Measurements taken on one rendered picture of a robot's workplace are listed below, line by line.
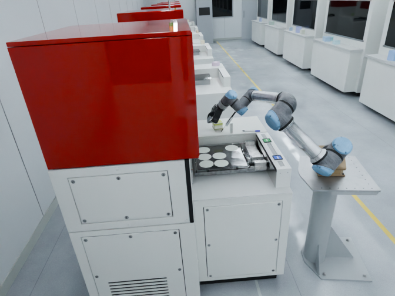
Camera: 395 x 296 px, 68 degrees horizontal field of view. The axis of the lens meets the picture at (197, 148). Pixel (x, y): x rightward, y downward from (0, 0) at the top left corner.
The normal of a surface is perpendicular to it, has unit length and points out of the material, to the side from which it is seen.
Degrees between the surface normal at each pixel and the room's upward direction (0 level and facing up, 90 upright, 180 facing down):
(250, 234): 90
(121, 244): 90
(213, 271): 90
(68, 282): 0
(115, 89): 90
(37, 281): 0
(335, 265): 0
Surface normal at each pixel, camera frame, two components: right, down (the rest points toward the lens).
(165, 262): 0.06, 0.45
